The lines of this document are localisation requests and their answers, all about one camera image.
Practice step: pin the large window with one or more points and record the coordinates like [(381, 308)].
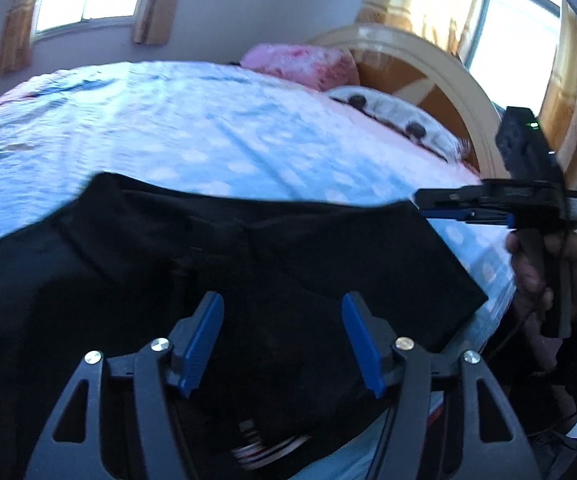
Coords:
[(513, 35)]

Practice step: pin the black pants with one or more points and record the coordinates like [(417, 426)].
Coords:
[(268, 260)]

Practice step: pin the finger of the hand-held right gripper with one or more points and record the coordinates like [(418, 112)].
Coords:
[(443, 197), (468, 217)]

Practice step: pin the cream wooden headboard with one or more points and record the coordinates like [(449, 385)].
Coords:
[(388, 67)]

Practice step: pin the large yellow curtain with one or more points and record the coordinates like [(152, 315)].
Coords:
[(568, 85), (418, 0)]

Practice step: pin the person's right hand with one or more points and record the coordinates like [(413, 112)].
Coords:
[(528, 270)]

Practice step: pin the beige patterned curtain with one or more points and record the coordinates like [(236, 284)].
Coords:
[(16, 35), (158, 5)]

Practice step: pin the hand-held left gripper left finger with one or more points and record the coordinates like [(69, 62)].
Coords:
[(201, 340)]

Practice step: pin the bed with dotted bedsheet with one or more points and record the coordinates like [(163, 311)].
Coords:
[(168, 125)]

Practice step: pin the grey patterned pillow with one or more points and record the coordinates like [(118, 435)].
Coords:
[(393, 110)]

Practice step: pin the pink pillow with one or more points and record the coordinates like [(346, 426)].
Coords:
[(298, 62)]

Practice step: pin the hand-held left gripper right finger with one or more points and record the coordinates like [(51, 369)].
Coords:
[(363, 345)]

